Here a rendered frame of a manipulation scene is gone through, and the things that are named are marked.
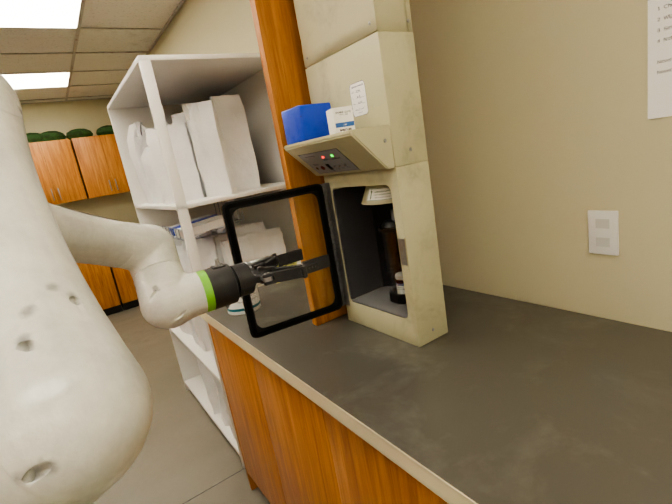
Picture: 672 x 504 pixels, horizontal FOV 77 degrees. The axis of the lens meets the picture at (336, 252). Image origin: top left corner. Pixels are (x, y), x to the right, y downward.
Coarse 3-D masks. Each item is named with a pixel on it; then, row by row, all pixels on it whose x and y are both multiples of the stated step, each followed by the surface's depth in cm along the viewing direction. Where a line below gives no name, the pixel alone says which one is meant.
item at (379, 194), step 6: (366, 186) 117; (372, 186) 113; (378, 186) 112; (384, 186) 111; (366, 192) 116; (372, 192) 113; (378, 192) 112; (384, 192) 111; (390, 192) 110; (366, 198) 115; (372, 198) 113; (378, 198) 111; (384, 198) 110; (390, 198) 110; (366, 204) 114; (372, 204) 112; (378, 204) 111
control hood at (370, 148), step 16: (368, 128) 94; (384, 128) 96; (304, 144) 108; (320, 144) 103; (336, 144) 99; (352, 144) 95; (368, 144) 94; (384, 144) 97; (352, 160) 103; (368, 160) 99; (384, 160) 97
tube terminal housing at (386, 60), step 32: (384, 32) 94; (320, 64) 112; (352, 64) 102; (384, 64) 95; (416, 64) 100; (320, 96) 116; (384, 96) 96; (416, 96) 101; (416, 128) 102; (416, 160) 103; (416, 192) 104; (416, 224) 105; (416, 256) 106; (416, 288) 107; (352, 320) 134; (384, 320) 120; (416, 320) 108
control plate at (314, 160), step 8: (320, 152) 107; (328, 152) 105; (336, 152) 103; (304, 160) 117; (312, 160) 114; (320, 160) 112; (328, 160) 109; (336, 160) 107; (344, 160) 105; (320, 168) 117; (328, 168) 114; (336, 168) 112; (344, 168) 109; (352, 168) 107
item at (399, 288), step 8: (392, 232) 116; (384, 240) 119; (392, 240) 117; (384, 248) 121; (392, 248) 118; (392, 256) 118; (392, 264) 119; (400, 264) 118; (392, 272) 120; (400, 272) 119; (392, 280) 121; (400, 280) 119; (392, 288) 122; (400, 288) 120
